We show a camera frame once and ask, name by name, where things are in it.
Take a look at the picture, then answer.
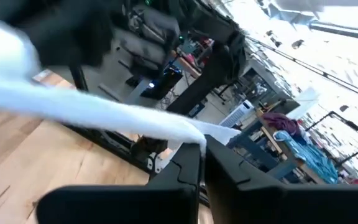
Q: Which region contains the computer tower with coloured lights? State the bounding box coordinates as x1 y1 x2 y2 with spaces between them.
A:
140 65 183 101

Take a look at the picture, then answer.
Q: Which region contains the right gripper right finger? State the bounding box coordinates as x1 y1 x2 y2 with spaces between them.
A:
204 134 358 224

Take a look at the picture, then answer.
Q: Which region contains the white tower fan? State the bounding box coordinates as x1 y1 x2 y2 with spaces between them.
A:
218 99 256 128

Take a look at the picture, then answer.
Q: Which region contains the maroon garment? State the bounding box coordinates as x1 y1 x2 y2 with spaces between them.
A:
261 111 301 137

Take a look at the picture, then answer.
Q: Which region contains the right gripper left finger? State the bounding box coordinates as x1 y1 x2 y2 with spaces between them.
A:
35 142 202 224

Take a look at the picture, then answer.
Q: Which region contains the long clear plastic bag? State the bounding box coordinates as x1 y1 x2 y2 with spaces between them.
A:
0 9 242 156

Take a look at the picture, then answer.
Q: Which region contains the blue garment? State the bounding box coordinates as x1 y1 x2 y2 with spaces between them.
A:
273 129 339 185

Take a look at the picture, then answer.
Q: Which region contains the wooden table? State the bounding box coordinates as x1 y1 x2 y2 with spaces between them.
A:
228 108 338 185

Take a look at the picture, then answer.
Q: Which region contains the black metal gantry frame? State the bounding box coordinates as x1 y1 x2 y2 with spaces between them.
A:
305 110 358 166

